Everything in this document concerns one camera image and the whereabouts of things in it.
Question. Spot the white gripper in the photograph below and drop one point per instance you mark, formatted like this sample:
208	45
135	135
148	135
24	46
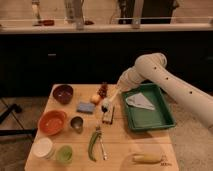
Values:
129	79

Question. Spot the white dish brush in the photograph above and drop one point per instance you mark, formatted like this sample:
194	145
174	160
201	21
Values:
107	101

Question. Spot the green plastic tray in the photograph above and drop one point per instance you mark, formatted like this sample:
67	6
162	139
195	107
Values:
146	109

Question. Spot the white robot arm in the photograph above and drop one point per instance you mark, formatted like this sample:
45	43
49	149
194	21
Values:
152	67

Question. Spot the dark maroon bowl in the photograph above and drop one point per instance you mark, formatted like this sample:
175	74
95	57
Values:
63	94

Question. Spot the red orange bowl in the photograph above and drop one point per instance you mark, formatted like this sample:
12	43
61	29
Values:
52	122

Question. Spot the grey cloth in tray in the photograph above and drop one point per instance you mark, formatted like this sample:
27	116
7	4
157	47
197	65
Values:
140	101

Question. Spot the wooden block toy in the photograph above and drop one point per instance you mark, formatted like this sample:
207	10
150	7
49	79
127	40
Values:
108	116

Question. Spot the small yellow fruit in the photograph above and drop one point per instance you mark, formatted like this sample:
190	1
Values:
95	99

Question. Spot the blue sponge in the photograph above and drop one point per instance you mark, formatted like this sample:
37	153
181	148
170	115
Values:
85	107

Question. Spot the metal spoon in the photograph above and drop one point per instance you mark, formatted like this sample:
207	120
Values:
104	154

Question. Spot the small metal cup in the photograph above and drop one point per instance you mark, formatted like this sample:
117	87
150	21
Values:
77	124

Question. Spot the light green cup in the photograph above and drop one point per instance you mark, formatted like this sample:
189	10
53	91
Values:
64	154

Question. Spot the white round container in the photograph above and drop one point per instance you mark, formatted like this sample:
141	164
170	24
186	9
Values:
43	148

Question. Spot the black chair base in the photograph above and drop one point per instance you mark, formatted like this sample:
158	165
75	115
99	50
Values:
11	110

